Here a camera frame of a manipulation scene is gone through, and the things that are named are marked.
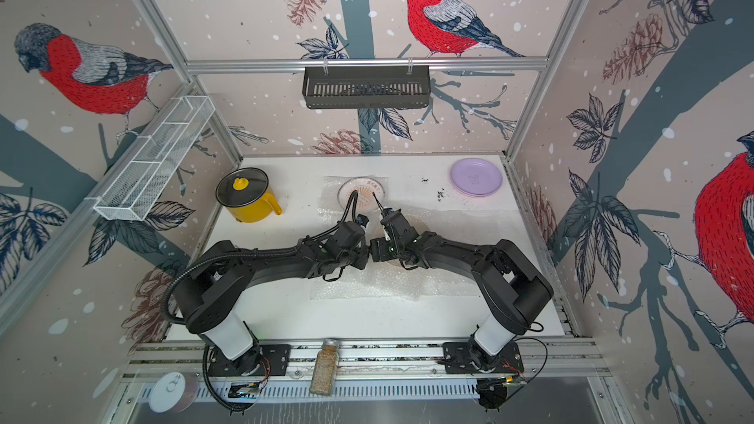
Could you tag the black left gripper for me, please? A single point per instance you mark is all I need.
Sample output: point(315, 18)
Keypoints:
point(364, 262)

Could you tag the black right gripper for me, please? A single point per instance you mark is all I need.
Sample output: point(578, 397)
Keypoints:
point(378, 244)

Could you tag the purple plate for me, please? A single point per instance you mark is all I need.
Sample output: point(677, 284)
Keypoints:
point(476, 177)

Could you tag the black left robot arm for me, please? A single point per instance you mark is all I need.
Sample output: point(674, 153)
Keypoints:
point(204, 297)

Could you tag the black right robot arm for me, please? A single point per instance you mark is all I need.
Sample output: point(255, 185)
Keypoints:
point(514, 290)

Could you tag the patterned plate in bubble wrap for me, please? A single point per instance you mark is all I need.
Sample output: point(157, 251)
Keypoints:
point(337, 191)

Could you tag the yellow pot with black lid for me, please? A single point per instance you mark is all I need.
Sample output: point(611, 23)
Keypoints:
point(246, 193)

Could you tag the spice jar with granules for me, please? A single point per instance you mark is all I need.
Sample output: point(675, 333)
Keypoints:
point(325, 369)

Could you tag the white tape roll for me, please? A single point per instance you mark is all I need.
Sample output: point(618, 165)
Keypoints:
point(174, 392)

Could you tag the black hanging wire basket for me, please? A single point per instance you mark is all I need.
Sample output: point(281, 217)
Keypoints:
point(398, 87)

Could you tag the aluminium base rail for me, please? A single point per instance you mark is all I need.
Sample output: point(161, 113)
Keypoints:
point(388, 370)

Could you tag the white wire mesh shelf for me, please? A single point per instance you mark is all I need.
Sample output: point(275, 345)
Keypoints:
point(139, 185)

